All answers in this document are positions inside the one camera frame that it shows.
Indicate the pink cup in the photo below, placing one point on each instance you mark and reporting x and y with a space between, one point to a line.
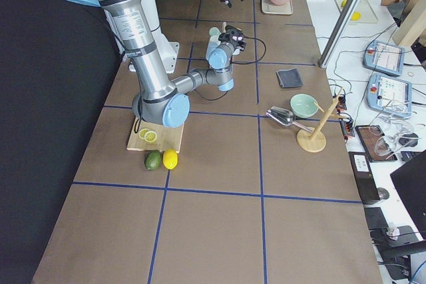
238 37

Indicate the mint green cup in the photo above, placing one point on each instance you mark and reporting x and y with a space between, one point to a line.
214 31

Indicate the grey folded cloth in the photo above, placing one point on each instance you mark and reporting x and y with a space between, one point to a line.
289 78

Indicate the metal scoop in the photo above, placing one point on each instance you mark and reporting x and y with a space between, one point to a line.
285 117

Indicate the mint green bowl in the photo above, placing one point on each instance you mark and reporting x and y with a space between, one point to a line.
303 105

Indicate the yellow fruit on tray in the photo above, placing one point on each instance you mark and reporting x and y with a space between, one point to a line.
355 16

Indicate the cream tray with fruit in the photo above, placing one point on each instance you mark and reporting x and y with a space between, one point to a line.
365 9

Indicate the wooden cutting board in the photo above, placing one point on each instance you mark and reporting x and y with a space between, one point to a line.
168 138

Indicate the wooden mug tree stand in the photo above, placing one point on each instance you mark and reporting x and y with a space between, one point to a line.
315 141

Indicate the yellow lemon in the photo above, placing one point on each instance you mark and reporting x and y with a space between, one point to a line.
170 159

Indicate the green avocado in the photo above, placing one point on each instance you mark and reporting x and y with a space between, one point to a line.
153 160

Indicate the far teach pendant tablet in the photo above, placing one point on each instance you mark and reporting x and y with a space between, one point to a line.
384 57

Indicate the teach pendant tablet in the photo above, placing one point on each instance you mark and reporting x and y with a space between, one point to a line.
389 95
384 57

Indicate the near teach pendant tablet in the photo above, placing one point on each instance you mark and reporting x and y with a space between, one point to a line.
389 95

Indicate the brown tablet device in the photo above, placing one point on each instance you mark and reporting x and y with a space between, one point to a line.
369 135

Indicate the safety glasses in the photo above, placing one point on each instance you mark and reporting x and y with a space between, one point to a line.
386 146

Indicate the black computer mouse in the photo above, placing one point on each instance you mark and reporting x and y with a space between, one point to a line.
408 140

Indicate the black laptop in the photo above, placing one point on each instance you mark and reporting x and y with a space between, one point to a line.
409 182

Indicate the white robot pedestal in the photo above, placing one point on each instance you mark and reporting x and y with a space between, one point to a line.
168 51

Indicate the aluminium frame post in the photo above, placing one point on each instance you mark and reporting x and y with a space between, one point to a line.
337 32

